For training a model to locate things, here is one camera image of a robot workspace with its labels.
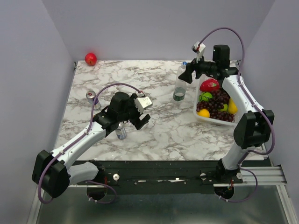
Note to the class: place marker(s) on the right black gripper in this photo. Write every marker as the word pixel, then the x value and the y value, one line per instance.
pixel 187 75

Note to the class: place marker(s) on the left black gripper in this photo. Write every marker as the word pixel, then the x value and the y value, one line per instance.
pixel 137 122

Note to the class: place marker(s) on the clear unlabeled plastic bottle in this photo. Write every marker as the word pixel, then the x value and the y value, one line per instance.
pixel 181 70

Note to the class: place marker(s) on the green label water bottle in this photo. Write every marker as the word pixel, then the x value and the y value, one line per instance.
pixel 179 90

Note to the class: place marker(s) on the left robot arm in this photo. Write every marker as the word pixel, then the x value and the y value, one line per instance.
pixel 55 171

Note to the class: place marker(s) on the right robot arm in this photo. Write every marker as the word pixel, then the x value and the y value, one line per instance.
pixel 254 126

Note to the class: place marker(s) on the white plastic fruit basket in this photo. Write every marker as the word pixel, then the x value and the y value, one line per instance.
pixel 237 116

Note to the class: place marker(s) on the tilted silver drink can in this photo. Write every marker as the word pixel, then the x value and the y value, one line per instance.
pixel 121 131

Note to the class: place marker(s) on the red dragon fruit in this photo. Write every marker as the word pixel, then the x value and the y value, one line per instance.
pixel 209 85

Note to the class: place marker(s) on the green striped ball fruit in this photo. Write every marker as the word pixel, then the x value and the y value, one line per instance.
pixel 205 96

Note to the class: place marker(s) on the dark purple grape bunch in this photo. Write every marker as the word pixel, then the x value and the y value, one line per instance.
pixel 220 97

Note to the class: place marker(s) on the orange fruit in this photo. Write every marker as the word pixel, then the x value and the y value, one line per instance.
pixel 204 113

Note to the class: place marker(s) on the upright red bull can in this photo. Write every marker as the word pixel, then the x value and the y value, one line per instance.
pixel 92 99

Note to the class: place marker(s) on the red apple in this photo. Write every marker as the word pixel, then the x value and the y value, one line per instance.
pixel 90 59

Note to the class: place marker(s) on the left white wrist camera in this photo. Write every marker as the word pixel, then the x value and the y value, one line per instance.
pixel 143 103

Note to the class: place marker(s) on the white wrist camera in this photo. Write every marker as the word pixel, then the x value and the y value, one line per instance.
pixel 199 49
pixel 143 103

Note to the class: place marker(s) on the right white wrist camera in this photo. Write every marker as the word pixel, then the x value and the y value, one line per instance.
pixel 199 49

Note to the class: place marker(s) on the black mounting base rail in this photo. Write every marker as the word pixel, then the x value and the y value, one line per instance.
pixel 165 177

